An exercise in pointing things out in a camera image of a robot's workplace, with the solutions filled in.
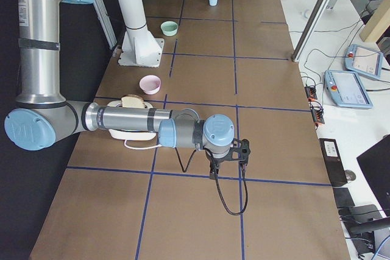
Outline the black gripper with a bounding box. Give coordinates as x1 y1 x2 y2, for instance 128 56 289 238
205 149 225 179

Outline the pink bowl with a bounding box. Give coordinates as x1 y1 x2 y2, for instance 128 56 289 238
139 75 161 95

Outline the white column mount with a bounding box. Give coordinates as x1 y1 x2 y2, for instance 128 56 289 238
118 0 165 68

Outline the far teach pendant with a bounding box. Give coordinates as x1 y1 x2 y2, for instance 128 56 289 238
344 44 384 80

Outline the cream toaster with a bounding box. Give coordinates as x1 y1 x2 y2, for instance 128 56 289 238
107 100 156 141

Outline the toast bread slice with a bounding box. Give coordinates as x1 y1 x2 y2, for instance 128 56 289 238
121 94 145 108

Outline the white toaster power cable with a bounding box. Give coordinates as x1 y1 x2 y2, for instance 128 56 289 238
123 139 161 150

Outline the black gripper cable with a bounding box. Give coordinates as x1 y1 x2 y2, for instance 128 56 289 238
175 147 248 216

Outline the black box device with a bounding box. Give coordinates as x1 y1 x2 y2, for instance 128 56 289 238
319 138 347 187

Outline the teach pendant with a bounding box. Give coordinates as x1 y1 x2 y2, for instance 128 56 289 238
344 44 384 80
324 70 373 109

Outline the aluminium frame post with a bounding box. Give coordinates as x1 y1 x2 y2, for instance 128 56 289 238
291 0 329 62

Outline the green bowl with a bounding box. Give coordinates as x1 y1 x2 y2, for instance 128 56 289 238
160 21 179 37

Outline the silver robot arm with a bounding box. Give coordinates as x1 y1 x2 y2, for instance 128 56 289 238
4 0 238 179

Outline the near teach pendant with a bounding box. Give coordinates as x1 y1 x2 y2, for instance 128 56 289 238
324 70 373 109

